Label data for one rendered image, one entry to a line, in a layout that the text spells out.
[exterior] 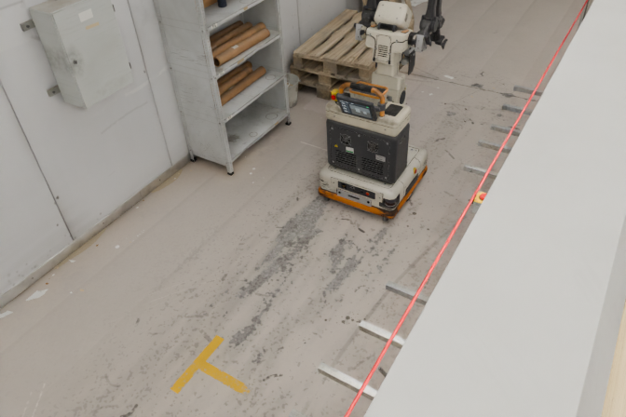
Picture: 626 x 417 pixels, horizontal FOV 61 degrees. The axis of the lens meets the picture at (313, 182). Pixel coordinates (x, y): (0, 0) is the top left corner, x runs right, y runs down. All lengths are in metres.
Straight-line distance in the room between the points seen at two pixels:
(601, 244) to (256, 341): 3.05
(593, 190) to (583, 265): 0.06
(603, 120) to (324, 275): 3.22
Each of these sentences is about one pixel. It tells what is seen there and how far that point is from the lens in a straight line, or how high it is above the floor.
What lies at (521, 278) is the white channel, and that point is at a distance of 0.28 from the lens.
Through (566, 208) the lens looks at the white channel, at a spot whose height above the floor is 2.46.
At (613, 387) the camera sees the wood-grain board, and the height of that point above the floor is 0.90.
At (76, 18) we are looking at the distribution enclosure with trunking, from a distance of 3.45.
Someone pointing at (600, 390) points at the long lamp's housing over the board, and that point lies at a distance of 0.39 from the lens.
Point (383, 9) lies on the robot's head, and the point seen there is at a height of 1.35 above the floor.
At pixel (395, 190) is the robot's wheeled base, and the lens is 3.78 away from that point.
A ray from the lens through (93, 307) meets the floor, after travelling 3.76.
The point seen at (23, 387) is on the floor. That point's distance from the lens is 3.58.
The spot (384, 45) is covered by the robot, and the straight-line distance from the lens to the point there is 3.69.
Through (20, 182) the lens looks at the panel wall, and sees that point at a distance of 3.76.
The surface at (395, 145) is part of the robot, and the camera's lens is 3.59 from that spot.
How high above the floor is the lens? 2.66
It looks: 38 degrees down
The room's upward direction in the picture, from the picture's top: 4 degrees counter-clockwise
